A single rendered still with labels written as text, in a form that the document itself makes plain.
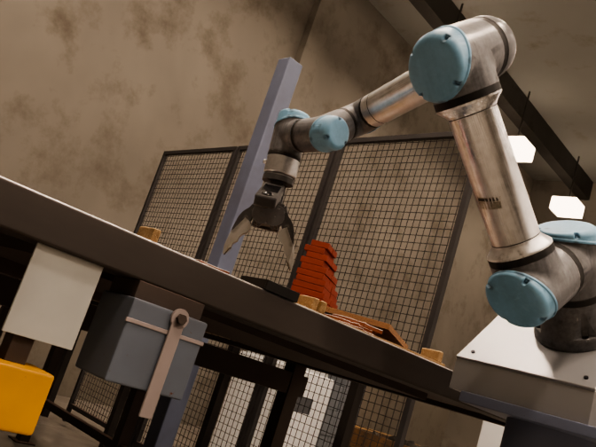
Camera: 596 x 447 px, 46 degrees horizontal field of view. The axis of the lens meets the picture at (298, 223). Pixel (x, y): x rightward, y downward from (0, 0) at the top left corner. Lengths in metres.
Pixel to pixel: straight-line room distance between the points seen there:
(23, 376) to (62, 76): 5.96
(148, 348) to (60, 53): 5.92
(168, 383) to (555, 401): 0.69
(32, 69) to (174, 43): 1.60
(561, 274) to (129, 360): 0.73
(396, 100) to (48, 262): 0.80
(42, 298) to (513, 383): 0.85
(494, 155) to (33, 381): 0.79
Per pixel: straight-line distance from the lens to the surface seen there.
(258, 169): 3.63
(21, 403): 0.97
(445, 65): 1.18
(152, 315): 1.03
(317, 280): 2.46
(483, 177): 1.22
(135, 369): 1.03
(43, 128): 6.71
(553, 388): 1.36
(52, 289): 0.98
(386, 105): 1.49
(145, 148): 7.27
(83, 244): 0.98
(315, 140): 1.47
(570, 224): 1.41
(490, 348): 1.45
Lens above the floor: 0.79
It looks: 12 degrees up
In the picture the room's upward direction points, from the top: 18 degrees clockwise
